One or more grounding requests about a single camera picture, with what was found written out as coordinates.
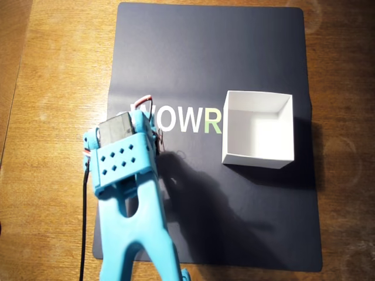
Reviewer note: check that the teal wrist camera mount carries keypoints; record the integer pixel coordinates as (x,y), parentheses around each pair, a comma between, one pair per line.
(90,143)

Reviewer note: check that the black mat with WOWROBO print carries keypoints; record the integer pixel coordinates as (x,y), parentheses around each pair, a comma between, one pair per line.
(205,58)

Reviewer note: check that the white open cardboard box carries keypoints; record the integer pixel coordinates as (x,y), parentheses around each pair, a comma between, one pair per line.
(257,131)

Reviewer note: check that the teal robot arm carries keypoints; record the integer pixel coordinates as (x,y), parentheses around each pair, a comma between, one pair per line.
(146,219)

